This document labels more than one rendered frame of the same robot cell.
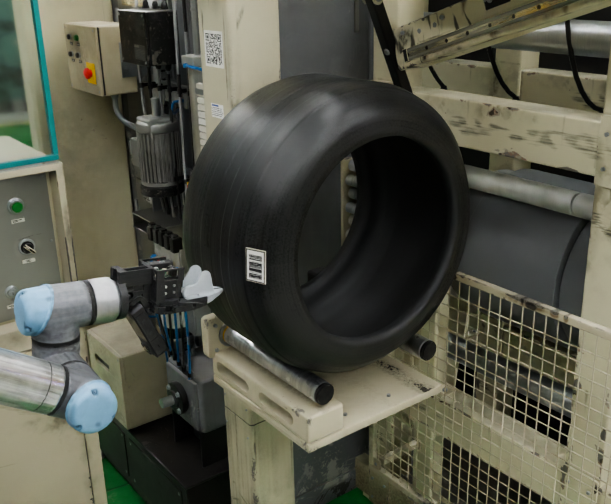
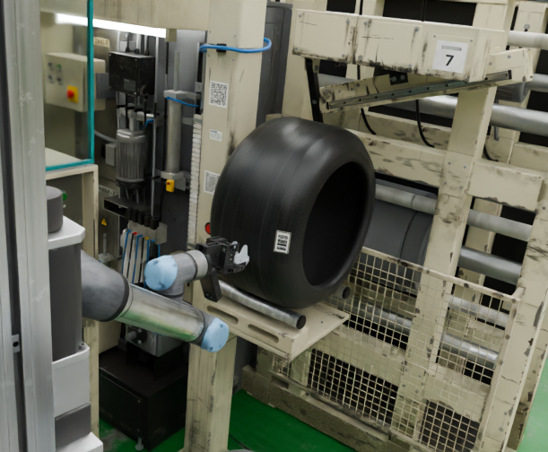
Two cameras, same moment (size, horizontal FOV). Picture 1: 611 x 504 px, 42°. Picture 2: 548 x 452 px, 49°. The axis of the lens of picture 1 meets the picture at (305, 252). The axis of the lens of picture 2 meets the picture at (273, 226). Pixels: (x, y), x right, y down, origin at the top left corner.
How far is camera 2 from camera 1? 0.64 m
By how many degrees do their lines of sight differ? 19
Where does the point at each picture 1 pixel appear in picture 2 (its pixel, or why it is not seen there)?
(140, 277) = (215, 249)
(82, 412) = (214, 338)
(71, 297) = (185, 264)
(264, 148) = (287, 167)
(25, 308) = (161, 272)
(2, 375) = (178, 316)
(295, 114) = (303, 146)
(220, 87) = (221, 119)
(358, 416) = (310, 335)
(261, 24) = (251, 81)
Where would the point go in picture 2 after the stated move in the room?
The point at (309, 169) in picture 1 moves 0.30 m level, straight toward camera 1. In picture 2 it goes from (315, 181) to (362, 220)
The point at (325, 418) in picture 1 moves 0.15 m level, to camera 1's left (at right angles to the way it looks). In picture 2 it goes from (300, 337) to (253, 342)
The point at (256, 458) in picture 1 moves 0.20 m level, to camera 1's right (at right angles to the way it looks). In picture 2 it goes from (215, 369) to (268, 365)
